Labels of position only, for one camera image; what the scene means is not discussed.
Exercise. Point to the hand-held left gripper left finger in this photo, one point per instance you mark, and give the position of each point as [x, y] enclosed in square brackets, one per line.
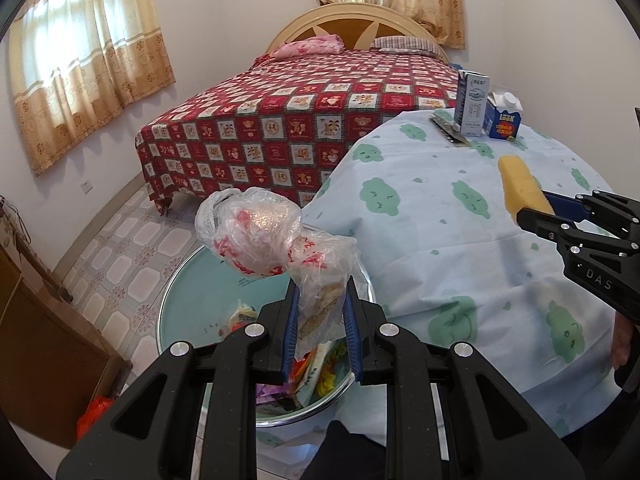
[291, 340]

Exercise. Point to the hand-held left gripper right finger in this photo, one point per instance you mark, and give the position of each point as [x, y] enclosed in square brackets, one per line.
[352, 340]

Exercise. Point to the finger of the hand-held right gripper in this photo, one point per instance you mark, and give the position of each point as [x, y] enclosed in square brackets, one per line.
[545, 222]
[565, 202]

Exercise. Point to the yellow wrapper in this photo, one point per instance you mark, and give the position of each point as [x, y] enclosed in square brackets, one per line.
[330, 375]

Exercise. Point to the yellow sponge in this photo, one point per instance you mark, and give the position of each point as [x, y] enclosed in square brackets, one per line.
[522, 185]

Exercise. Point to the yellow blue snack packet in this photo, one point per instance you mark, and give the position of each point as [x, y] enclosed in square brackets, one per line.
[242, 316]

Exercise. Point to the purple foil wrapper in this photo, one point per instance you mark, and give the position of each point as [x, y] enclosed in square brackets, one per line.
[272, 392]

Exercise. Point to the teal cartoon print bin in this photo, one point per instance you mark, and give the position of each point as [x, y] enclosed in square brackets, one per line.
[200, 300]

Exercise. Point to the clear red print plastic bag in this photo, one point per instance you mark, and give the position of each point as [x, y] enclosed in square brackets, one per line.
[260, 230]

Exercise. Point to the person's right hand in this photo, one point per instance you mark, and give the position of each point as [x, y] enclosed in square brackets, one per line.
[622, 342]

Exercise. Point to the blue juice carton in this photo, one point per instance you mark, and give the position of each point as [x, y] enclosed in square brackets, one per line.
[505, 120]

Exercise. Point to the cloud print tablecloth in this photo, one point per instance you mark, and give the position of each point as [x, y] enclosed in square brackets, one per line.
[450, 270]

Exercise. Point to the person's dark trouser leg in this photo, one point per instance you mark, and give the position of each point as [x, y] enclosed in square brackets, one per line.
[345, 452]

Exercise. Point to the dark flat packet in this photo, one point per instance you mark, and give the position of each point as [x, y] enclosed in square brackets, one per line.
[450, 130]

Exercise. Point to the white blue milk carton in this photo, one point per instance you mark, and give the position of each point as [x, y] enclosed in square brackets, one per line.
[472, 105]

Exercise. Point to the large red shopping bag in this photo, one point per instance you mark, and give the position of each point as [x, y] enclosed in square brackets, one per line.
[95, 417]

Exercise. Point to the bed with red quilt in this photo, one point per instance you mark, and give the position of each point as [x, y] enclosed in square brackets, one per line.
[280, 120]

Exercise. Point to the striped pillow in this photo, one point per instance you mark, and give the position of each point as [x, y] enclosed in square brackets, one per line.
[407, 44]

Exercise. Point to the brown wooden cabinet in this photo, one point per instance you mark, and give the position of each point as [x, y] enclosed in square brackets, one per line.
[45, 340]

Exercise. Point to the cream wooden headboard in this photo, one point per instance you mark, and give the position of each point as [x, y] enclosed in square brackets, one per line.
[350, 22]

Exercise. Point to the pink pillow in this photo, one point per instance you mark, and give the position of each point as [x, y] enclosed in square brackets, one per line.
[307, 46]

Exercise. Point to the beige patterned wide curtain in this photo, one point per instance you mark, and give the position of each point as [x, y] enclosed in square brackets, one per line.
[85, 50]

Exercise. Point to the white wall socket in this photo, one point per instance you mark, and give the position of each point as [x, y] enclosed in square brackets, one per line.
[88, 186]

